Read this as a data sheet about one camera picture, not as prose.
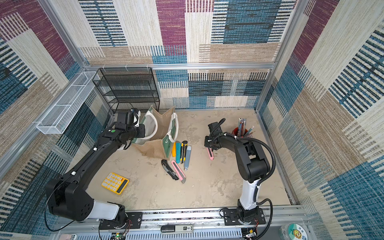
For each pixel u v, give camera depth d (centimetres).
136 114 65
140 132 74
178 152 97
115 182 85
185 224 73
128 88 108
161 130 102
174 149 97
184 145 99
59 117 72
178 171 88
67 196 41
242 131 94
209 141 77
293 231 64
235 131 95
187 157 94
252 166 51
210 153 95
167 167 89
